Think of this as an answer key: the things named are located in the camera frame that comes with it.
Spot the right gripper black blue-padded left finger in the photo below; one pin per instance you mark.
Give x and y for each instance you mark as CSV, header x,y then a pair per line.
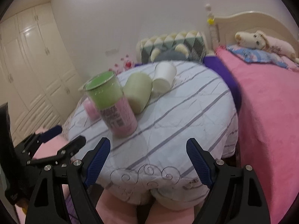
x,y
47,204

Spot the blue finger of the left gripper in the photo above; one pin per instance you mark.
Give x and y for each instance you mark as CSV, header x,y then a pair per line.
x,y
26,149

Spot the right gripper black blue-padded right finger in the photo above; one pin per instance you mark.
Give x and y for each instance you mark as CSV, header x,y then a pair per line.
x,y
235,194

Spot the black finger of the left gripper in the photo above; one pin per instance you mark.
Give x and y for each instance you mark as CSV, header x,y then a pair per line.
x,y
65,154

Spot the clear jar green pink lining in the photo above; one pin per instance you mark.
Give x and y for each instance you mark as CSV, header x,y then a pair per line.
x,y
106,92

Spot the pink ribbed cup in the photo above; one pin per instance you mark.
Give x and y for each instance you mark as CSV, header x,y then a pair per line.
x,y
91,110

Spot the pale green cup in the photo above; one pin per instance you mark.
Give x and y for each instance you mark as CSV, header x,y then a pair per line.
x,y
137,90

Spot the white paper cup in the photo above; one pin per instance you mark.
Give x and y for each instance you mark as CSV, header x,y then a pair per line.
x,y
164,76

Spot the cream wardrobe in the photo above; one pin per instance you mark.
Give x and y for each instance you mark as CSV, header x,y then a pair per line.
x,y
38,79

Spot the striped white quilt table cover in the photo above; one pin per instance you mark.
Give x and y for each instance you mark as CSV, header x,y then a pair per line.
x,y
153,162

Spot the pink bed blanket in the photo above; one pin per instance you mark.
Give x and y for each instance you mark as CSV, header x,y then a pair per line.
x,y
268,128

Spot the pink bunny plush far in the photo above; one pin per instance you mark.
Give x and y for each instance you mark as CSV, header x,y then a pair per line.
x,y
128,63

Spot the blue cartoon pillow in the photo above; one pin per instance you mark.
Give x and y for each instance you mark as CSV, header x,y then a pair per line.
x,y
256,56

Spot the grey bear plush cushion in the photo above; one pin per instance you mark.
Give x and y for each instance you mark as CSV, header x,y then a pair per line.
x,y
179,52

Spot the green diamond patterned pillow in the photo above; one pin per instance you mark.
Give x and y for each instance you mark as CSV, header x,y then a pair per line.
x,y
195,41

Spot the cream dog plush toy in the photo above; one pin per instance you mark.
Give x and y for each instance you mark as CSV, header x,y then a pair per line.
x,y
259,40

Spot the cream wooden headboard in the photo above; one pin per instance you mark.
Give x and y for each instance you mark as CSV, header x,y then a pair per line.
x,y
223,31

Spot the yellow star decoration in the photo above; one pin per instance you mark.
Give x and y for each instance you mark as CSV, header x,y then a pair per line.
x,y
210,21

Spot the white wall socket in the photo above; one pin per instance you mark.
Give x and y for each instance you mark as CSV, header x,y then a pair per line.
x,y
111,52

